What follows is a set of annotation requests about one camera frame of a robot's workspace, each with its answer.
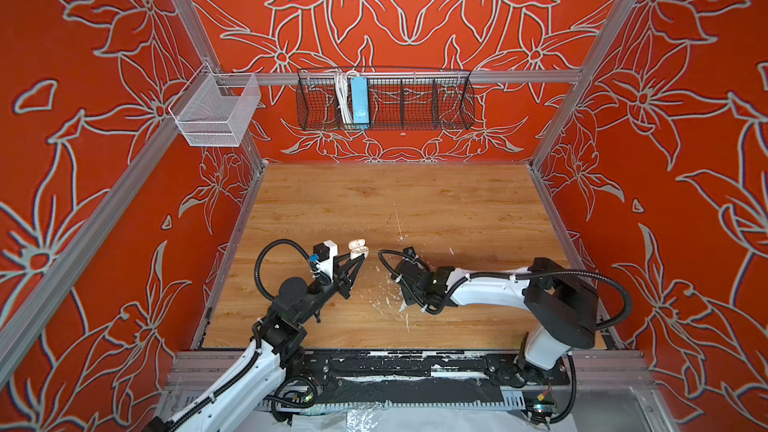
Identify clear plastic wall bin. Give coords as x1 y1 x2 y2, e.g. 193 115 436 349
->
169 62 262 147

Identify white earbud charging case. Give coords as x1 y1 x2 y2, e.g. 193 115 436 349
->
348 239 370 260

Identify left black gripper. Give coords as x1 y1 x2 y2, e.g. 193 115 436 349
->
296 250 362 325

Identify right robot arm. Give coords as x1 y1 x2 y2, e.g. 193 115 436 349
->
378 248 634 370

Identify black wire wall basket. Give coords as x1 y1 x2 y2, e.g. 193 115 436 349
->
296 67 476 132

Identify white cable in basket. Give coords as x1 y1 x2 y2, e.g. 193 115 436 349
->
333 71 354 126

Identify blue box in basket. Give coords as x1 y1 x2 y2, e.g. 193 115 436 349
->
349 75 370 129

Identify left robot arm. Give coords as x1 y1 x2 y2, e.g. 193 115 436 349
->
144 239 369 431

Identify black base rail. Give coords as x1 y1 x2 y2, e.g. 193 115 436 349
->
288 349 570 408

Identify small green circuit board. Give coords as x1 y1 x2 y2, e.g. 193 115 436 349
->
525 393 554 427

